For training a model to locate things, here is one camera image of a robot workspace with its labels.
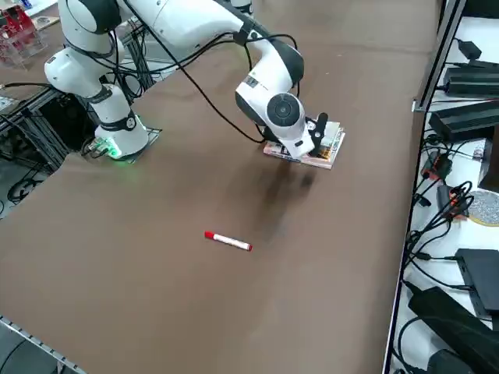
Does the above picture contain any green terminal block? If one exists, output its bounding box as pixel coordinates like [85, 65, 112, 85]
[83, 136, 118, 157]

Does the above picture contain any aluminium frame rail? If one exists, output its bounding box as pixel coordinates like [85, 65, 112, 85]
[0, 83, 98, 175]

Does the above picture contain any ribbed power adapter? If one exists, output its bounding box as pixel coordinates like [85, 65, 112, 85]
[428, 103, 499, 142]

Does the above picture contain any black power adapter box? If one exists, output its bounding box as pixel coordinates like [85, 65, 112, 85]
[455, 248, 499, 319]

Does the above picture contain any aluminium profile post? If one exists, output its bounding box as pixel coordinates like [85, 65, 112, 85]
[419, 0, 468, 112]

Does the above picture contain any large black device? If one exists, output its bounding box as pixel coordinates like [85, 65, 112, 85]
[407, 286, 499, 374]

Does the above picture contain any small black power adapter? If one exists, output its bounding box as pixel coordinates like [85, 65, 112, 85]
[456, 38, 484, 60]

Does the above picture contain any orange cartoon cover book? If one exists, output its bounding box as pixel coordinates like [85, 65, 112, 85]
[263, 132, 346, 171]

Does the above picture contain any clear acrylic box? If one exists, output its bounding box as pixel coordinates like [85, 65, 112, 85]
[0, 7, 50, 70]

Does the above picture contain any long black power adapter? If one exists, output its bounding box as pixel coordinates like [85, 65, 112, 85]
[444, 65, 499, 98]

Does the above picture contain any green and white book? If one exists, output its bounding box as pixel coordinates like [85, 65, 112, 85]
[302, 116, 347, 159]

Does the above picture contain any round glittery disc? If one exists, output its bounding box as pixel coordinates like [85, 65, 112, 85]
[465, 189, 499, 228]

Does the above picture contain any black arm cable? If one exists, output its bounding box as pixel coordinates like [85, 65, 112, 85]
[99, 0, 301, 144]

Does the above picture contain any red whiteboard marker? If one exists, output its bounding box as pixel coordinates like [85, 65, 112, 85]
[203, 230, 253, 252]

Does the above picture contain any orange and black connector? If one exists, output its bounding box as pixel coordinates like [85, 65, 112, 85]
[423, 150, 454, 181]

